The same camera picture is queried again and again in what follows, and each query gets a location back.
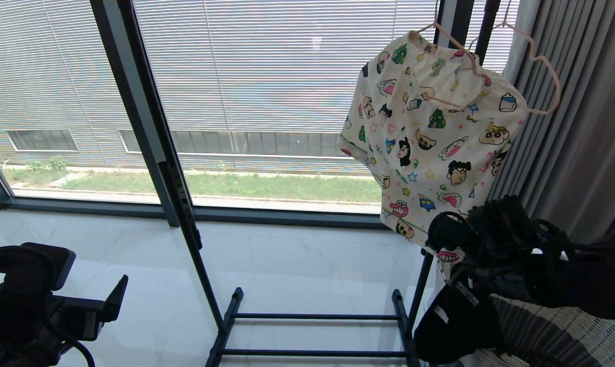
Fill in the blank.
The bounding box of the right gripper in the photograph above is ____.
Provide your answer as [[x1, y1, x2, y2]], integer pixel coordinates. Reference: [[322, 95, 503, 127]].
[[455, 240, 547, 306]]

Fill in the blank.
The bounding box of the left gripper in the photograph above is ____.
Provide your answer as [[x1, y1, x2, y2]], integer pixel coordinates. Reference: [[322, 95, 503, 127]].
[[47, 274, 129, 343]]

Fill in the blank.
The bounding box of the black garment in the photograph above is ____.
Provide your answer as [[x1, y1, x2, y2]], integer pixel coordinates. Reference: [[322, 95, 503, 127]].
[[413, 280, 504, 365]]

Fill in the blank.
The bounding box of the cream printed garment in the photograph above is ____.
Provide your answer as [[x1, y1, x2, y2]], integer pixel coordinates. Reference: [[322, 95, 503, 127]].
[[337, 30, 530, 281]]

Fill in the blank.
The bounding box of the pink clothes hanger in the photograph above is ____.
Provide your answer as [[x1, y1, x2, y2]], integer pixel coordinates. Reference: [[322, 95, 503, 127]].
[[468, 0, 563, 116], [409, 0, 489, 110]]

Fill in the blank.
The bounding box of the white laundry basket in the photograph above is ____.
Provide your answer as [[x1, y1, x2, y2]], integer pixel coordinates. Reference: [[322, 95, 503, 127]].
[[458, 293, 615, 367]]

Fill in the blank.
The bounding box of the black clothes rack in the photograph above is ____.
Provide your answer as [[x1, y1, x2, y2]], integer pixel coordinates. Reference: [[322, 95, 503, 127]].
[[157, 0, 502, 367]]

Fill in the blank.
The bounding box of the beige curtain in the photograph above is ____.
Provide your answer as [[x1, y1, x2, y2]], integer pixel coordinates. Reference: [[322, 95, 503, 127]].
[[486, 0, 615, 245]]

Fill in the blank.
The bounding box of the window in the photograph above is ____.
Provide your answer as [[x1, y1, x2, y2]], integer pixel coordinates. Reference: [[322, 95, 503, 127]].
[[0, 0, 522, 230]]

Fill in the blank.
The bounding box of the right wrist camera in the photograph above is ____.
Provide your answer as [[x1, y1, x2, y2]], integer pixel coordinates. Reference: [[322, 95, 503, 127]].
[[465, 195, 532, 245]]

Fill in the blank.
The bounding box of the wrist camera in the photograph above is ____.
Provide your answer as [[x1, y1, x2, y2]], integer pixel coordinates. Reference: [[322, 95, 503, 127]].
[[0, 243, 77, 306], [465, 195, 532, 245]]

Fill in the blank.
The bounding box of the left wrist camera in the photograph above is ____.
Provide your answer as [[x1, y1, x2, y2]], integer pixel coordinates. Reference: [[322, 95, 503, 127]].
[[0, 243, 77, 306]]

